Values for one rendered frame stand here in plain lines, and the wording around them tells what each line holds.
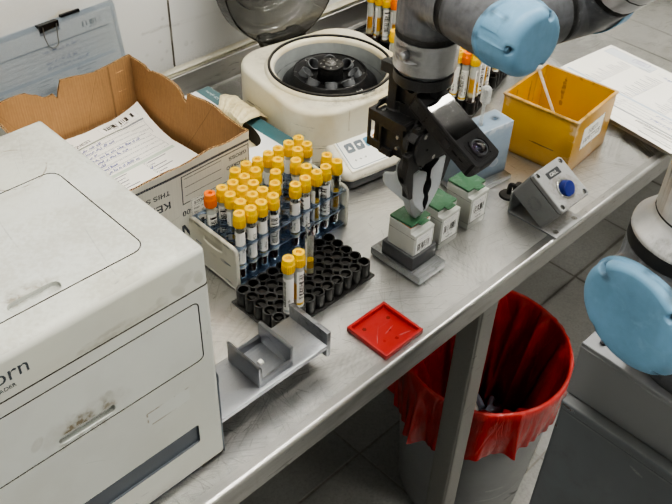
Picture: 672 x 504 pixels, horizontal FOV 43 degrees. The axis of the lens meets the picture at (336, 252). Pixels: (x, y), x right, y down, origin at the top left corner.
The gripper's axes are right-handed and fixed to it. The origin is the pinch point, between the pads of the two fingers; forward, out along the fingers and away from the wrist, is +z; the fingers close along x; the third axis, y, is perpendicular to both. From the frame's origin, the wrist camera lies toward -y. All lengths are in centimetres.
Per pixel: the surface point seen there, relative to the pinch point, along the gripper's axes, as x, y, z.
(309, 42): -18.8, 40.9, -1.8
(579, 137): -35.1, -2.4, 3.0
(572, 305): -99, 17, 97
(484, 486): -23, -7, 79
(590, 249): -124, 27, 97
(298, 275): 18.9, 3.1, 1.6
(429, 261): -0.8, -1.8, 8.1
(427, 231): -0.5, -1.1, 3.0
